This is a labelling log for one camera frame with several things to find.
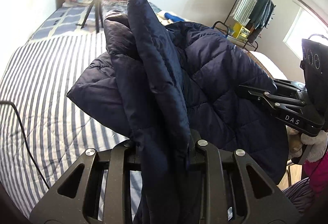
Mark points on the blue striped bed cover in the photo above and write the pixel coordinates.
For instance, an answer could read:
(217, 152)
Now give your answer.
(42, 131)

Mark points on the black metal shelf rack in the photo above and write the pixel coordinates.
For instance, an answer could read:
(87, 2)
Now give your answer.
(228, 33)

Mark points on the right hand in knitted glove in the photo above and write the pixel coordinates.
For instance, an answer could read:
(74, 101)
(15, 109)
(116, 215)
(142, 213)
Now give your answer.
(312, 148)

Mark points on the pink sleeve forearm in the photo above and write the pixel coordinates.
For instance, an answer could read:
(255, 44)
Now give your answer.
(317, 173)

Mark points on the dark clothes hanging on rack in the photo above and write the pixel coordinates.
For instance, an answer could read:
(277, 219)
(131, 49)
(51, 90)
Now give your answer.
(261, 14)

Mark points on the window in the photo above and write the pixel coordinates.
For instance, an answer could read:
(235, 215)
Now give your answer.
(305, 25)

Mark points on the yellow box on shelf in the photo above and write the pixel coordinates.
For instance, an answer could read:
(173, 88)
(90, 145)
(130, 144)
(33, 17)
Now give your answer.
(240, 32)

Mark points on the navy puffer jacket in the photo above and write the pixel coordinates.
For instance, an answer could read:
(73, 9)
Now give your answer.
(155, 84)

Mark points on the blue and white fleece garment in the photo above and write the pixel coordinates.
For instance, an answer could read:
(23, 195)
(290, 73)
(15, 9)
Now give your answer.
(172, 17)

